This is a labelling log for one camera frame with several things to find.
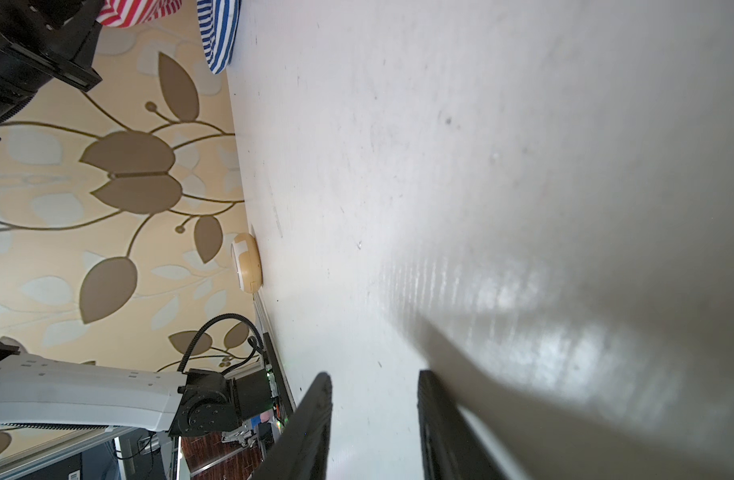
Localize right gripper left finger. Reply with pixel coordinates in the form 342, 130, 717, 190
252, 372, 333, 480

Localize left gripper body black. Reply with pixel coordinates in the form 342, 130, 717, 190
0, 0, 104, 140

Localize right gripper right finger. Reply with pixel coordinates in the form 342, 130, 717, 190
417, 370, 507, 480

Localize red white striped tank top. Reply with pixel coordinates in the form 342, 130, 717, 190
97, 0, 183, 28

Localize blue white striped tank top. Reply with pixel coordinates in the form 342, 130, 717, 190
196, 0, 242, 75

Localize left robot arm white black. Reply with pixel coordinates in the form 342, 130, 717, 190
0, 1, 273, 437

